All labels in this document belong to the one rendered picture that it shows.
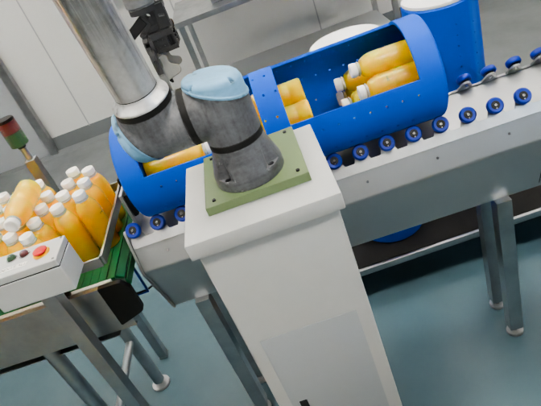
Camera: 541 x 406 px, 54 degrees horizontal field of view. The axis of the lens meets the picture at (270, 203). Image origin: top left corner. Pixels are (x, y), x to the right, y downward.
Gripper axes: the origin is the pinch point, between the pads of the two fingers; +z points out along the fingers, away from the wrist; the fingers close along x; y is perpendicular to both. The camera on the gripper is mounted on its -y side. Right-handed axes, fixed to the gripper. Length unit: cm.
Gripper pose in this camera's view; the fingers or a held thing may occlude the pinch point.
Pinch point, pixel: (167, 83)
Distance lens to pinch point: 146.2
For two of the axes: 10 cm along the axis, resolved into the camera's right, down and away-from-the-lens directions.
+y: 9.4, -3.2, -0.8
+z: 3.1, 7.8, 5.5
